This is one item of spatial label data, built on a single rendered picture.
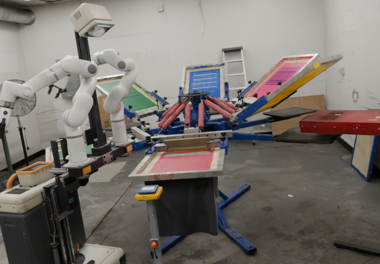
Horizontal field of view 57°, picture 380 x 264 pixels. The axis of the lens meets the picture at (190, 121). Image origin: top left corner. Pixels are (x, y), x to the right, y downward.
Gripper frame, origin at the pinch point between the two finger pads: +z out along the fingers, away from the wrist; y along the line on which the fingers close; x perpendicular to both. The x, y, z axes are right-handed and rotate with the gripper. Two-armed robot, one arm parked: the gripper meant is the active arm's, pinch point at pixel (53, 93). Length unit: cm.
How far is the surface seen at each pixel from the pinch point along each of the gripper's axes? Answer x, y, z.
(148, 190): 75, -49, 40
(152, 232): 71, -64, 60
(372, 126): 135, -159, -51
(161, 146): 17, -84, 2
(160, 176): 63, -62, 29
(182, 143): 28, -94, -6
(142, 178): 54, -55, 33
